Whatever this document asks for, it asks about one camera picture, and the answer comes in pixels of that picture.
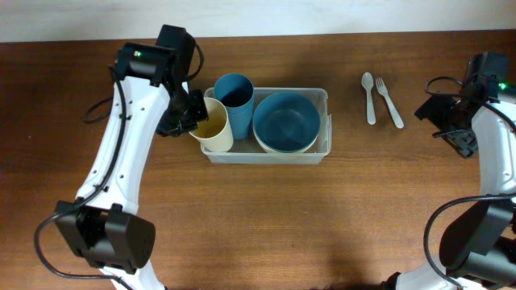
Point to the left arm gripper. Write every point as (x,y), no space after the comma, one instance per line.
(170,129)

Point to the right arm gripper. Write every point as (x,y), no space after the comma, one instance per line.
(465,143)

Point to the cream cup front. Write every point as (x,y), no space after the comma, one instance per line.
(215,133)

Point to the blue cup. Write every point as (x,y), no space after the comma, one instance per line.
(235,91)
(240,121)

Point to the cream bowl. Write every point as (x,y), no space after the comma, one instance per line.
(269,149)

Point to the blue bowl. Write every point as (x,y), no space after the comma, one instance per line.
(286,122)

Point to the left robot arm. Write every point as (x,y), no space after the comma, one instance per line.
(151,97)

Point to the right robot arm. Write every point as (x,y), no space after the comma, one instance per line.
(464,240)

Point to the clear plastic container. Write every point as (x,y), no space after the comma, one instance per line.
(248,151)

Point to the white plastic fork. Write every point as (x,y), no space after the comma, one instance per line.
(382,90)

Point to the white plastic spoon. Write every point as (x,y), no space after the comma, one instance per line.
(367,84)

